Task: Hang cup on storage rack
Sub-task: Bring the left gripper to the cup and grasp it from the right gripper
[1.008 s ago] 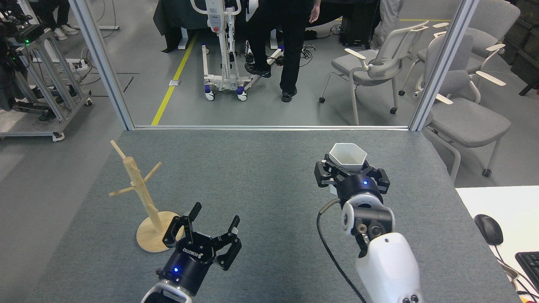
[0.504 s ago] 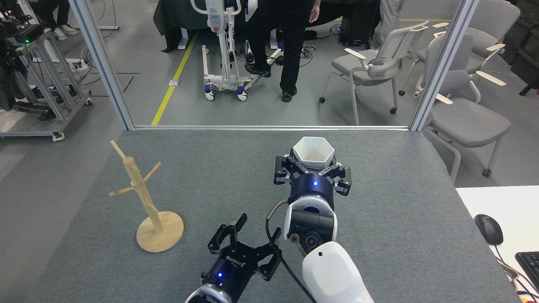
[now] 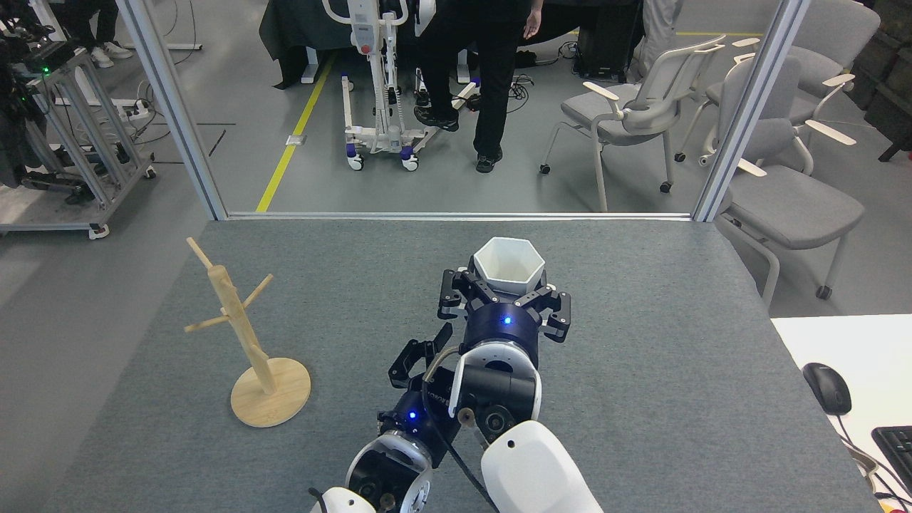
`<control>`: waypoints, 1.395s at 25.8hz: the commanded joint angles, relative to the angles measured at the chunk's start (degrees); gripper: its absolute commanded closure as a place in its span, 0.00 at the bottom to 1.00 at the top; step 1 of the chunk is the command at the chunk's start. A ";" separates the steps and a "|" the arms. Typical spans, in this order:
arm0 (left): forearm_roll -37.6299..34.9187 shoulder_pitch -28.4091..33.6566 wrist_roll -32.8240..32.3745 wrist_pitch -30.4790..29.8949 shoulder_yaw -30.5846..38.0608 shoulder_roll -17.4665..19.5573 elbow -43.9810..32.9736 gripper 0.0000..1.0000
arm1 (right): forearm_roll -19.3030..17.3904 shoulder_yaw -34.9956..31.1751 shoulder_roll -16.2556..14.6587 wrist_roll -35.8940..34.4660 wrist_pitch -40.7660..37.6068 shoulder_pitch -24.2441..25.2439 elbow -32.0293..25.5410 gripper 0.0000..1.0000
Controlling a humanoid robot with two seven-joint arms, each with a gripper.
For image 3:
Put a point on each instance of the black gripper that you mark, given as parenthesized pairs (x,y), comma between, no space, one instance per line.
(502,324)
(420,417)

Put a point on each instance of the white hexagonal cup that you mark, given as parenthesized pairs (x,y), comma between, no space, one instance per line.
(509,263)

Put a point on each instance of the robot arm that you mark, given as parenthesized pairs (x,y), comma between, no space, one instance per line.
(527,470)
(388,474)

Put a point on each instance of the wooden cup rack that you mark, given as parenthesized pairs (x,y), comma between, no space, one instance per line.
(239,328)

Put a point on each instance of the person's hand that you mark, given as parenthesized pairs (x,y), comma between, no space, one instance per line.
(531,25)

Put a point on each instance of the grey chair with armrests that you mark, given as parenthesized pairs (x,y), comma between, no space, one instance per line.
(641,107)
(833,35)
(791,203)

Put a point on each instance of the person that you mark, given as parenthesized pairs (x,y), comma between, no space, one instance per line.
(491,64)
(89,21)

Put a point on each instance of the metal floor socket plate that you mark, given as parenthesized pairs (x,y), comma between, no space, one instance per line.
(296,140)

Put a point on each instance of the white stand on wheels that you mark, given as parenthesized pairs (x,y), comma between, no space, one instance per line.
(375,78)

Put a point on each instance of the black box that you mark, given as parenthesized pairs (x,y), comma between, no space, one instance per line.
(605,39)

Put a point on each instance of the black computer mouse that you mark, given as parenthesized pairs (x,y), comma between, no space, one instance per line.
(828,388)

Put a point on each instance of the dark table cloth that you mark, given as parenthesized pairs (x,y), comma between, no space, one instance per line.
(292,32)

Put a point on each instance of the white desk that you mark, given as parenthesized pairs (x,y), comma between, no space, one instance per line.
(862,349)

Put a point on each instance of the white power strip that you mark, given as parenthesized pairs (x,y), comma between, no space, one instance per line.
(135,109)

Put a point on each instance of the black keyboard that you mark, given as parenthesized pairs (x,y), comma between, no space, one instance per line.
(896,452)

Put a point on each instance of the black stacked crates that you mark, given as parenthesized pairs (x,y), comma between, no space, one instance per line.
(887,78)

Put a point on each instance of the silver table edge rail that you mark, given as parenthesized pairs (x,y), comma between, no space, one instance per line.
(456,215)

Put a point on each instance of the silver post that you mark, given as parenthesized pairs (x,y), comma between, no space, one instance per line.
(174,114)
(748,114)

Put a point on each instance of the aluminium frame cart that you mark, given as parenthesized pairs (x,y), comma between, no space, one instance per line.
(78,135)

